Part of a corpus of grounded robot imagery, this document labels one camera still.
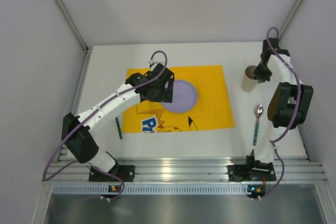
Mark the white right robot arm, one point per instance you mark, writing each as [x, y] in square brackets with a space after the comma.
[289, 104]

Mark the lilac plastic plate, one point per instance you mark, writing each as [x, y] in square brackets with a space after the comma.
[185, 97]

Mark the aluminium corner post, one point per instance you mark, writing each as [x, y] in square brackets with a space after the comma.
[70, 22]
[290, 17]

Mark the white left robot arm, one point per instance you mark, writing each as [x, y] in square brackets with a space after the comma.
[79, 131]

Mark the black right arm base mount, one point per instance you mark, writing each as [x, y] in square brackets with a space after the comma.
[241, 173]

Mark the left aluminium corner post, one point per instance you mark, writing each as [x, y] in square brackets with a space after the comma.
[70, 22]

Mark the right aluminium corner post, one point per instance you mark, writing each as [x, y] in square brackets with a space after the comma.
[290, 17]

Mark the yellow Pikachu cloth placemat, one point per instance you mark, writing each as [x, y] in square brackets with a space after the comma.
[211, 111]

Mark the grey slotted cable duct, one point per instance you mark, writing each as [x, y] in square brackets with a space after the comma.
[159, 189]

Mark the aluminium rail frame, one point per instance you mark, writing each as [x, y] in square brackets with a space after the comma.
[185, 170]

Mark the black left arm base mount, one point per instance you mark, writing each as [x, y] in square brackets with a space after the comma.
[124, 172]

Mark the fork with green handle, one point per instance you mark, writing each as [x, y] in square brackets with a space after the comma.
[119, 128]

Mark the beige paper cup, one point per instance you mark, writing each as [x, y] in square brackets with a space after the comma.
[249, 81]

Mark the spoon with green handle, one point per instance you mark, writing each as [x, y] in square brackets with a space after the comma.
[258, 112]

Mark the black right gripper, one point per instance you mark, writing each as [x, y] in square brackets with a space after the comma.
[262, 73]

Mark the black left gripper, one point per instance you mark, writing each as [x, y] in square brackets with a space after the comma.
[169, 85]

